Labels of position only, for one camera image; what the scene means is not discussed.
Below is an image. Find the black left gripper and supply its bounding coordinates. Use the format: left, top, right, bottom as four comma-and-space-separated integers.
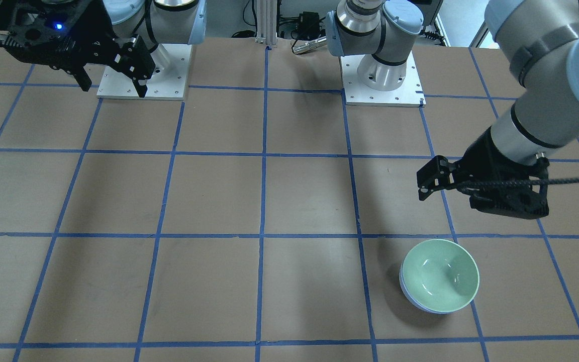
416, 130, 550, 220

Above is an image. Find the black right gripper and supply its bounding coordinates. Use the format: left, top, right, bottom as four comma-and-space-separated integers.
0, 1, 156, 98

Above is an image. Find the green bowl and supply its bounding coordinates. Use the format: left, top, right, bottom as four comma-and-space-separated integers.
400, 239, 480, 311

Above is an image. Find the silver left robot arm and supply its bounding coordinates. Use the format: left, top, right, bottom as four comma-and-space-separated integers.
325, 1, 579, 219

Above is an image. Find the blue bowl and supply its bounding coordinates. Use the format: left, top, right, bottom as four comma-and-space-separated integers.
399, 270, 456, 314

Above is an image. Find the silver metal cylinder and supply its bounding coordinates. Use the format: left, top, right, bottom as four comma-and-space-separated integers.
292, 36, 328, 55

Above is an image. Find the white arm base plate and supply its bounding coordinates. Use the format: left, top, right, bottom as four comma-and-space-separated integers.
96, 43, 192, 100
339, 52, 427, 107

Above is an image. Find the aluminium frame post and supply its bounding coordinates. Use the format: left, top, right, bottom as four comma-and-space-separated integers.
252, 1, 279, 50

